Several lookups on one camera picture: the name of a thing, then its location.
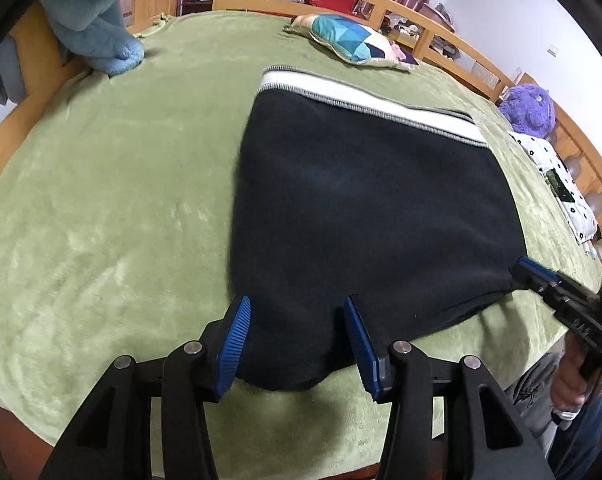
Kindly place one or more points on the blue plush toy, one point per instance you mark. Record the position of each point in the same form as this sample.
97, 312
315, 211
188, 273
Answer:
91, 29

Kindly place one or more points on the colourful geometric pillow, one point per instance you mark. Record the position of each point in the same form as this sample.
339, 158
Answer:
352, 42

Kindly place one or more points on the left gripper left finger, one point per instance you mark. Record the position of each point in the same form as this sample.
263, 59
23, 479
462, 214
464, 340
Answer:
109, 435

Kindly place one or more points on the black pants white waistband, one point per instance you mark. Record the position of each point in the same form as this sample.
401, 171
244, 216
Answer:
344, 195

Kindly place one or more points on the grey trouser leg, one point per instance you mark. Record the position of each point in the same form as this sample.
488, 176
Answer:
530, 395

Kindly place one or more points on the wooden bed frame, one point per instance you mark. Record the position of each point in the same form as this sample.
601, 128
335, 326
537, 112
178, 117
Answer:
431, 35

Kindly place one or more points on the person's right hand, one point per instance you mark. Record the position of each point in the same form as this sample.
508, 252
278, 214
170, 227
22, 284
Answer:
569, 390

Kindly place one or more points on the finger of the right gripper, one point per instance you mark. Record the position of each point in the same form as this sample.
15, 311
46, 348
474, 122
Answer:
527, 266

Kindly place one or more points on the white black-dotted pillow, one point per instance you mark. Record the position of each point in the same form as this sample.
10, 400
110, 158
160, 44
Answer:
579, 215

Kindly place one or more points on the purple plush toy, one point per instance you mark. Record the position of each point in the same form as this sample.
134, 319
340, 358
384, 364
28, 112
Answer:
530, 110

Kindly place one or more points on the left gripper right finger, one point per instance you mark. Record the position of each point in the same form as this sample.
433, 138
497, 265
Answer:
446, 417

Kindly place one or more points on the black phone on pillow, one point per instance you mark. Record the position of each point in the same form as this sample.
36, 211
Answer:
558, 187

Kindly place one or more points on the green bed blanket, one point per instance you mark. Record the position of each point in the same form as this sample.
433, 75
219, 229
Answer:
131, 185

